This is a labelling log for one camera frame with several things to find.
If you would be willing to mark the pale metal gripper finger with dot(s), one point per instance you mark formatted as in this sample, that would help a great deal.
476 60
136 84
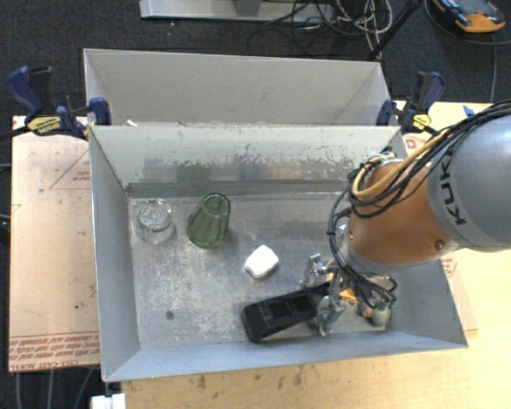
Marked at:
316 269
328 310

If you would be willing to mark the white rounded block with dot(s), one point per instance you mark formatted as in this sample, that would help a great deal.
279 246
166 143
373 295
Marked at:
261 262

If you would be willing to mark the black rectangular box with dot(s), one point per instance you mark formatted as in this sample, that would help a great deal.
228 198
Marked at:
272 315

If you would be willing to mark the grey metal bin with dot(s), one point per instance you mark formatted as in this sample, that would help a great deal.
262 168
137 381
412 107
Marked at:
221 296

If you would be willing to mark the green glass cup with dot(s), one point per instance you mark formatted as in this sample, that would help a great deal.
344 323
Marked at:
208 222

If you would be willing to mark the clear glass cup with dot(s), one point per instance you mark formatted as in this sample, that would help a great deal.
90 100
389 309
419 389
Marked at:
154 220

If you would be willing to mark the brown cardboard board red print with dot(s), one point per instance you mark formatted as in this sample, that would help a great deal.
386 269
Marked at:
51 228

